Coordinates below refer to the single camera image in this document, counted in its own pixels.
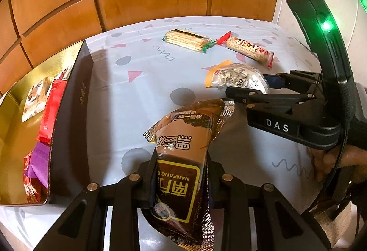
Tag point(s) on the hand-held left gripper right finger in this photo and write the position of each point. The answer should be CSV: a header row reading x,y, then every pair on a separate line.
x,y
215,188

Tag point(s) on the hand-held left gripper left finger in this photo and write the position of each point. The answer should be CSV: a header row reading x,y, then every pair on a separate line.
x,y
146,182

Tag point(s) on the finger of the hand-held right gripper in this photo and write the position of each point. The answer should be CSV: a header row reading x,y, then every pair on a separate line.
x,y
272,99
272,81

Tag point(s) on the clear packet with orange end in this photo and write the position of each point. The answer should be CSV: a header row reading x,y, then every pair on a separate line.
x,y
238,77

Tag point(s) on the brown snack packet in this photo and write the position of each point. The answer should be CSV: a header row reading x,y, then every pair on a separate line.
x,y
177,159

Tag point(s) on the dark box with gold interior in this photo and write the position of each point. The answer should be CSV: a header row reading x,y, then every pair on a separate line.
x,y
71,125

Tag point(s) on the purple snack packet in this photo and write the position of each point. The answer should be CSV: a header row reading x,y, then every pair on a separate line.
x,y
38,162

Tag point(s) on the red printed snack packet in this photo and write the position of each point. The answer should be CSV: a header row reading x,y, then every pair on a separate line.
x,y
30,190

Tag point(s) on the plain red snack packet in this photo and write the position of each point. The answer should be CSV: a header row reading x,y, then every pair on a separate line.
x,y
51,113

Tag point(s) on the pale beige snack packet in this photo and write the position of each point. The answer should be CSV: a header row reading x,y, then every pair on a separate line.
x,y
35,99

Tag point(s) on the person's right hand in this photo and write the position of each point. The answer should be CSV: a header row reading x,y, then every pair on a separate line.
x,y
329,159

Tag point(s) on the beige bar packet red ends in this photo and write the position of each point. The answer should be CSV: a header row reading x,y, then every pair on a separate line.
x,y
246,49

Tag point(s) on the patterned tablecloth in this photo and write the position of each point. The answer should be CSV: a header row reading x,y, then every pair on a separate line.
x,y
143,90

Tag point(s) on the wafer packet with green end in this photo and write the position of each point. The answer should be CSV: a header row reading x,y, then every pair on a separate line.
x,y
186,40

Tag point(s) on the wooden panelled cabinet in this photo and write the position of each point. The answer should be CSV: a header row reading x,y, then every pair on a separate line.
x,y
157,1

